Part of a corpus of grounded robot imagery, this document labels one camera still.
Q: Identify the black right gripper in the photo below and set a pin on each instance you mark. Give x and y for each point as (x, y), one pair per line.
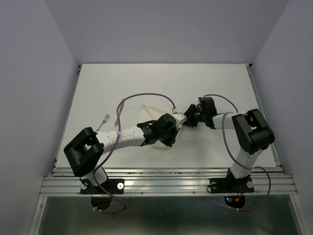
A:
(189, 113)

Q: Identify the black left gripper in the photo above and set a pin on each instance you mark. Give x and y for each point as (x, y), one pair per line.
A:
(174, 132)

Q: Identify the white cloth napkin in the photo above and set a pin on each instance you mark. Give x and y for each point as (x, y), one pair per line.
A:
(152, 112)

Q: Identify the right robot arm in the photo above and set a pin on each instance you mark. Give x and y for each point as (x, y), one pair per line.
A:
(253, 133)

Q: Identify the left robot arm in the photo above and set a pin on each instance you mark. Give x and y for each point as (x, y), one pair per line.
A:
(84, 151)

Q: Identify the silver table knife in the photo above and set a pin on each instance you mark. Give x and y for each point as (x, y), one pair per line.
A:
(120, 109)

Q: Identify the silver fork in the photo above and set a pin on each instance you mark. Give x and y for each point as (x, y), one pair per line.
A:
(105, 119)

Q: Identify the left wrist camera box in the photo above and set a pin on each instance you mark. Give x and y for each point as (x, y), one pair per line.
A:
(179, 117)

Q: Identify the aluminium front rail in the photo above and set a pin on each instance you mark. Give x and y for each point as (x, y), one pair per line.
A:
(167, 182)

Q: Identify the aluminium rail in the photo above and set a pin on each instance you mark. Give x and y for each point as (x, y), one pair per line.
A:
(272, 146)
(167, 182)

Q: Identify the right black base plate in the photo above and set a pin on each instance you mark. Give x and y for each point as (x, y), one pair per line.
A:
(229, 186)

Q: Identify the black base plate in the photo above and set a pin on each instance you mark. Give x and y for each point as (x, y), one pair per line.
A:
(229, 186)
(113, 186)

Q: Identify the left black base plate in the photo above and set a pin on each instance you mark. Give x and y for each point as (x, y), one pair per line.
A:
(113, 186)

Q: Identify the aluminium right side rail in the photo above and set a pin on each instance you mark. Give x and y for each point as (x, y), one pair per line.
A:
(272, 146)

